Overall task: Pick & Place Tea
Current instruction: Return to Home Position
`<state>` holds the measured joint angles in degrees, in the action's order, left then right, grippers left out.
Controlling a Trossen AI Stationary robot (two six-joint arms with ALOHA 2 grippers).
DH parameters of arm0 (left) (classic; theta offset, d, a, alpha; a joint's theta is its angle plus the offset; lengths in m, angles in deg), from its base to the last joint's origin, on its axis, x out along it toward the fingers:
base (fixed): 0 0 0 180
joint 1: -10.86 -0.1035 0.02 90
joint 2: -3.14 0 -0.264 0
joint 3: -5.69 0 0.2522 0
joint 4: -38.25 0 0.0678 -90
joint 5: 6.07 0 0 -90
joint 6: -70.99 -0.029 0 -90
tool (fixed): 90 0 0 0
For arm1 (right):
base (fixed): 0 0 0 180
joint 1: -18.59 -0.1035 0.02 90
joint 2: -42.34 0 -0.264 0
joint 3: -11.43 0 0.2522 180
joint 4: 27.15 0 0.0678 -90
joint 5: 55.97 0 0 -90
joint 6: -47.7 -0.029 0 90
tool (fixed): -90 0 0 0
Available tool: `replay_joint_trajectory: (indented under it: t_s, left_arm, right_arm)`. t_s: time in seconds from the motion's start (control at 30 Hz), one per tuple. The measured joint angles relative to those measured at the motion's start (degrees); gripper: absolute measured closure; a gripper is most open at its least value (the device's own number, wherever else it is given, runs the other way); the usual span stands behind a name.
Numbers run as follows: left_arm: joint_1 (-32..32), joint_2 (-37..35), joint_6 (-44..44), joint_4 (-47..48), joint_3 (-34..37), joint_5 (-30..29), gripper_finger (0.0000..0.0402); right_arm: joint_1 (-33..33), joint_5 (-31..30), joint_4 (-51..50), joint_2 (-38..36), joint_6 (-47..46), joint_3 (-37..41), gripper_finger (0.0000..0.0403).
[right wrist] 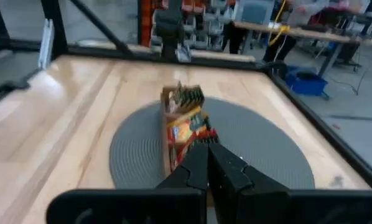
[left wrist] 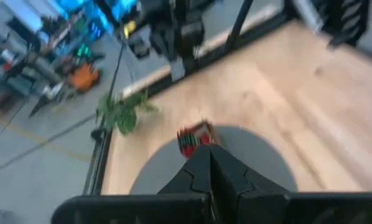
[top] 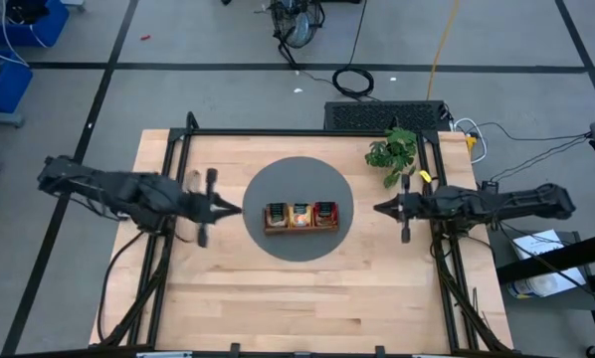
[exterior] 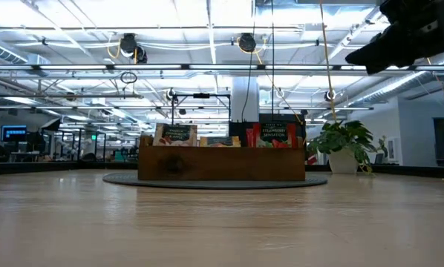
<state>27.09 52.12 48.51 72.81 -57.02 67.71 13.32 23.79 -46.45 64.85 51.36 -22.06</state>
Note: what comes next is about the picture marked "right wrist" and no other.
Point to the red strawberry tea packet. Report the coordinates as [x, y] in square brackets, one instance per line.
[186, 152]

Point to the person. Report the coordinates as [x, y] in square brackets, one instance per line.
[277, 49]

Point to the orange red post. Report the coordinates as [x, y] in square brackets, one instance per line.
[146, 21]

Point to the orange mango tea packet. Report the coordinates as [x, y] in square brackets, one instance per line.
[186, 130]

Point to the beige vanilla tea packet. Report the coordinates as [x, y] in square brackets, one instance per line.
[187, 96]

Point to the blue plastic bin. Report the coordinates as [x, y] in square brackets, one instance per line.
[305, 82]

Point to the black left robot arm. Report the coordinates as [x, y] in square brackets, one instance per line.
[170, 25]

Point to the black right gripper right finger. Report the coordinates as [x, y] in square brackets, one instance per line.
[235, 193]

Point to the white metal bracket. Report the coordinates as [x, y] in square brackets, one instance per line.
[46, 43]

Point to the grey round mat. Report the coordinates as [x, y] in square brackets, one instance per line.
[260, 146]

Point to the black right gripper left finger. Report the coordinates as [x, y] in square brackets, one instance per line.
[192, 174]

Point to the brown wooden compartment tray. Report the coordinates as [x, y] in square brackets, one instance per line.
[165, 146]

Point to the wooden background table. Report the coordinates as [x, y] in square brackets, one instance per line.
[313, 35]

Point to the black aluminium table frame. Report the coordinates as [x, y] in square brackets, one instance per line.
[329, 133]

